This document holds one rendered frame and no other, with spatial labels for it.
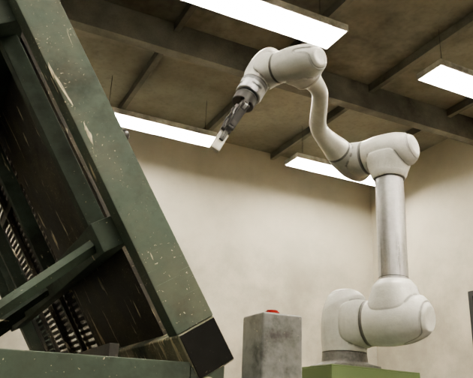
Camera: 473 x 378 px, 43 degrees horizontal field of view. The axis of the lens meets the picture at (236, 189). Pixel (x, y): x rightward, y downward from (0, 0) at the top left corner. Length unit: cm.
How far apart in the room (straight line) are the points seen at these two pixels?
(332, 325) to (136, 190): 92
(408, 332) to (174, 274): 84
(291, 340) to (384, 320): 49
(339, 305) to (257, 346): 59
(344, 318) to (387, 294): 17
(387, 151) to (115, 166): 106
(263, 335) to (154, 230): 39
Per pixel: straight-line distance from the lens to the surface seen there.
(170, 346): 156
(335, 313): 212
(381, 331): 204
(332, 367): 196
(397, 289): 204
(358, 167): 228
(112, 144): 155
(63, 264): 155
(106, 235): 154
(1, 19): 172
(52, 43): 164
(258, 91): 193
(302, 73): 188
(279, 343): 160
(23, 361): 140
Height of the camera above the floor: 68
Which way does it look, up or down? 20 degrees up
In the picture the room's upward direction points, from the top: 2 degrees clockwise
